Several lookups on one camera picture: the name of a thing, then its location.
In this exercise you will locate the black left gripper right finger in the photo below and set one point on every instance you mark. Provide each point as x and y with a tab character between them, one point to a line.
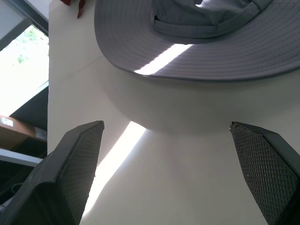
264	171

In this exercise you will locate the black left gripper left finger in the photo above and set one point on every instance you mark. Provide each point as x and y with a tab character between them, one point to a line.
68	173

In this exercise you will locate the grey wide-brim hat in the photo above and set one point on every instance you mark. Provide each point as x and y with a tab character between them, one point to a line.
201	37

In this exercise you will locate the dark red object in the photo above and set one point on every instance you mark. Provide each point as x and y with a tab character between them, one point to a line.
79	8

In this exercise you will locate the wooden shelf with labels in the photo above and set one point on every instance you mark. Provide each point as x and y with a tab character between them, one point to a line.
21	131

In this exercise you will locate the dark window frame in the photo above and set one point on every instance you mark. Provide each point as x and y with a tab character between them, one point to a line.
25	14

